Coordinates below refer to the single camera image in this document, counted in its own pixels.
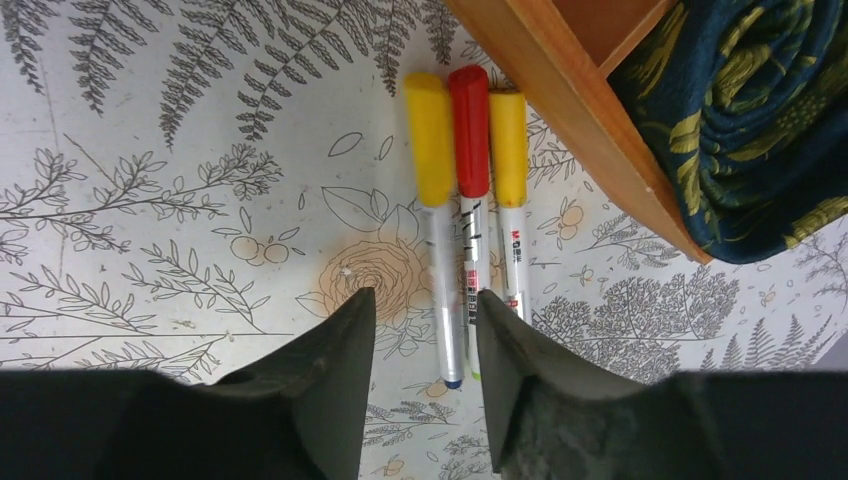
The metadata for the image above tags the white marker plain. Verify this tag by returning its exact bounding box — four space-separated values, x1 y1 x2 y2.
498 206 532 324

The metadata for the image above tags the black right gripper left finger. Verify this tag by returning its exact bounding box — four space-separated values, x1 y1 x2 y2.
1 287 376 479

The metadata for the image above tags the red pen cap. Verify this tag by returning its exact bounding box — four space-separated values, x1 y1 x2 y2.
448 65 489 198

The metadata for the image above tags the yellow pen cap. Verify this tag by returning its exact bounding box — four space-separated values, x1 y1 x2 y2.
488 91 528 208
403 73 455 208

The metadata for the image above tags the wooden compartment tray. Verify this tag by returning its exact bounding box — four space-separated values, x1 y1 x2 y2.
447 0 711 264

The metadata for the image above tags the dark rolled fabric front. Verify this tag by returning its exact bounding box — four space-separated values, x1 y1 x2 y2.
609 1 847 264

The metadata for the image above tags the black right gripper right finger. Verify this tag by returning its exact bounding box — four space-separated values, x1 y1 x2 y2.
476 290 847 479

